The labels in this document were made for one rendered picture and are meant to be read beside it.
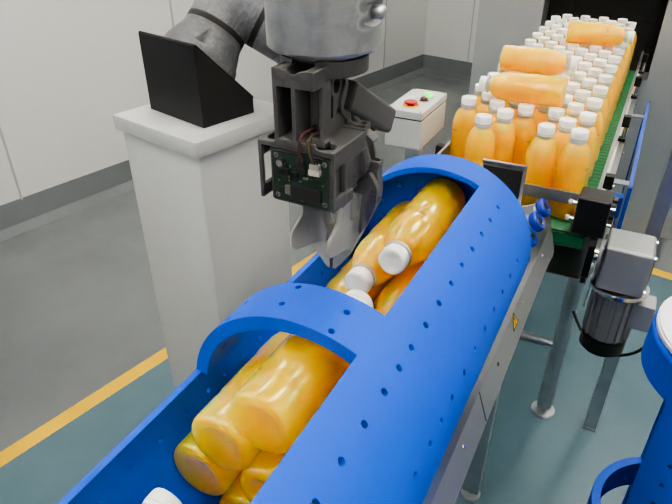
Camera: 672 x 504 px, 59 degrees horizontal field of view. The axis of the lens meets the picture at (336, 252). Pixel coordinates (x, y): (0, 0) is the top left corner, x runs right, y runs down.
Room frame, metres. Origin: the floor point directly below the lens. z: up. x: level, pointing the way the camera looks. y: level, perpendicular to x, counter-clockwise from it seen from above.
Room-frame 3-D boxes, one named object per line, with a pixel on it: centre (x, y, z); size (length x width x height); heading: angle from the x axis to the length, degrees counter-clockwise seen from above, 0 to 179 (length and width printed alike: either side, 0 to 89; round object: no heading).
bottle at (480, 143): (1.39, -0.36, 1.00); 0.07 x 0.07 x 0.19
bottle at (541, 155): (1.32, -0.49, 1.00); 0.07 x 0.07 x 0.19
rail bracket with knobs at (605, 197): (1.19, -0.58, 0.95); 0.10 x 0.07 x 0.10; 63
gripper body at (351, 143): (0.48, 0.01, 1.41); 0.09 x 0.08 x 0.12; 153
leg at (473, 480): (1.15, -0.41, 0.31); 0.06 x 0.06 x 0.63; 63
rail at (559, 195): (1.31, -0.42, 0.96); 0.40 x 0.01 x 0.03; 63
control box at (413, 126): (1.56, -0.22, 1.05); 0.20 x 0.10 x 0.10; 153
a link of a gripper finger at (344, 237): (0.47, 0.00, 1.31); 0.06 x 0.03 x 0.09; 153
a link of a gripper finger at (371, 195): (0.49, -0.02, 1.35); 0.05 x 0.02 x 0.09; 63
